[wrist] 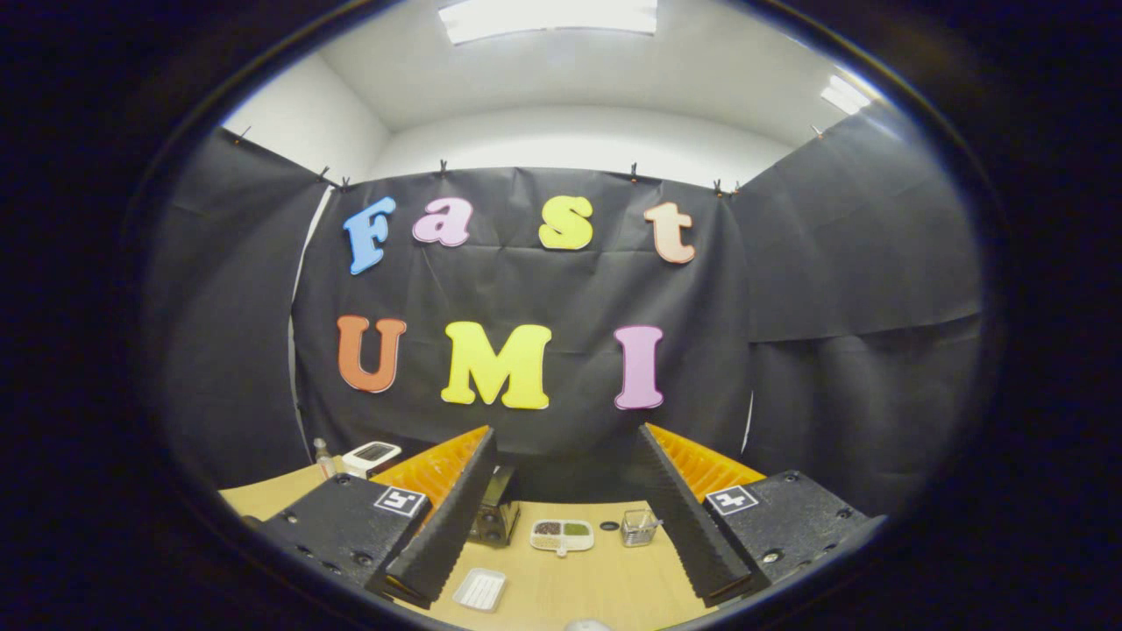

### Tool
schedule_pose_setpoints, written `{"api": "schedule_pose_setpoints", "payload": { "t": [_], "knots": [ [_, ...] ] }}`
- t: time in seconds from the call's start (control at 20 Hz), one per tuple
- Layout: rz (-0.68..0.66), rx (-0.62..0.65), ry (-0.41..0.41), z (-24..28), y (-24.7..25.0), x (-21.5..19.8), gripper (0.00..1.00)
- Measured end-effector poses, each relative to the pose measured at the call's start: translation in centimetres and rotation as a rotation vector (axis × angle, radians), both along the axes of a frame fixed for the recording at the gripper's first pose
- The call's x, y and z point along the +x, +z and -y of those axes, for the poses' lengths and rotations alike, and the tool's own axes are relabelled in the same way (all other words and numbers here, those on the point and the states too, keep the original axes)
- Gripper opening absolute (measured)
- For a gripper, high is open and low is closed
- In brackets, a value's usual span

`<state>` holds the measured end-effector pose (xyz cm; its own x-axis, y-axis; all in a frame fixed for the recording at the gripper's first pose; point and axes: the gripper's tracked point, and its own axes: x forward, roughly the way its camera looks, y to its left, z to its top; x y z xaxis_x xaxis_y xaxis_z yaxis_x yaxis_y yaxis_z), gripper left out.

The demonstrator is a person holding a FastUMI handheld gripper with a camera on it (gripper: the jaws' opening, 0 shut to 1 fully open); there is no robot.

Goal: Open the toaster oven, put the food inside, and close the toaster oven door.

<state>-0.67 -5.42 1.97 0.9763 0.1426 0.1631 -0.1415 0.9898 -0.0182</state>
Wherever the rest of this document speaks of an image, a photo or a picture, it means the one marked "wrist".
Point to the black toaster oven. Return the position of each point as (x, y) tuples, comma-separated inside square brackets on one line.
[(495, 519)]

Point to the white toaster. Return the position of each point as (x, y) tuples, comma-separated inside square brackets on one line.
[(368, 454)]

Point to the ceiling light panel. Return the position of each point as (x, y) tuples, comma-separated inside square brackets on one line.
[(548, 17), (846, 95)]

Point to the row of black cloth clips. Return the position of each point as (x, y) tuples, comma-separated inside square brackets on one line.
[(633, 172)]

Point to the white plastic tray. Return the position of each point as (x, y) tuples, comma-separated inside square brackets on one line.
[(479, 590)]

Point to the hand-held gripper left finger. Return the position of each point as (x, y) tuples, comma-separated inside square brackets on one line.
[(451, 521)]

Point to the small clear bottle orange label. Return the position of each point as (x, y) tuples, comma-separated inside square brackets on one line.
[(324, 460)]

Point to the white divided dish with grains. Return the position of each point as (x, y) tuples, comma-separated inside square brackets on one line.
[(561, 533)]

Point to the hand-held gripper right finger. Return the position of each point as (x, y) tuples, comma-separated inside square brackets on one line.
[(679, 517)]

